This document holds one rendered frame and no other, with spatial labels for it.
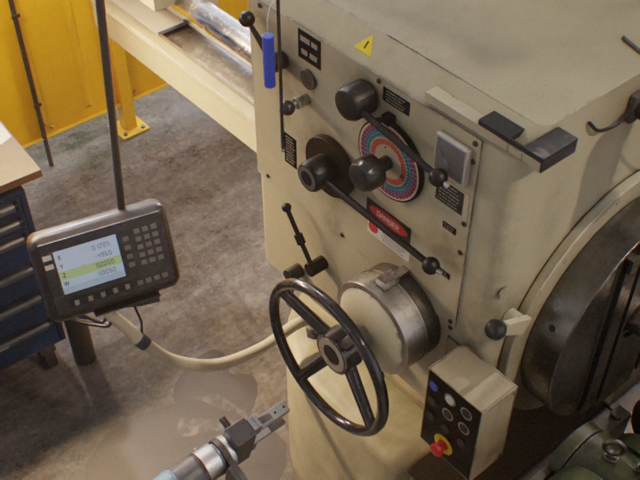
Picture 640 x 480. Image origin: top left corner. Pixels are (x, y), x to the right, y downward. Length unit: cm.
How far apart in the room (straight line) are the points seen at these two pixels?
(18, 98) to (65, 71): 25
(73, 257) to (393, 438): 103
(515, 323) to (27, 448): 215
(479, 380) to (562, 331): 19
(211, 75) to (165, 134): 180
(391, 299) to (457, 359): 18
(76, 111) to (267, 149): 245
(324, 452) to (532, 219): 145
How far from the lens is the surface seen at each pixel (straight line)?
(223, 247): 414
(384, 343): 202
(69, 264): 239
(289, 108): 201
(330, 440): 296
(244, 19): 207
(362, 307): 203
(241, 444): 204
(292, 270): 241
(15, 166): 318
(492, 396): 194
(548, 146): 164
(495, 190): 172
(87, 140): 483
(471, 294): 192
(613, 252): 198
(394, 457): 273
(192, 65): 307
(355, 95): 182
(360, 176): 184
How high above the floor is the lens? 286
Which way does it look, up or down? 44 degrees down
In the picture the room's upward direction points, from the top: straight up
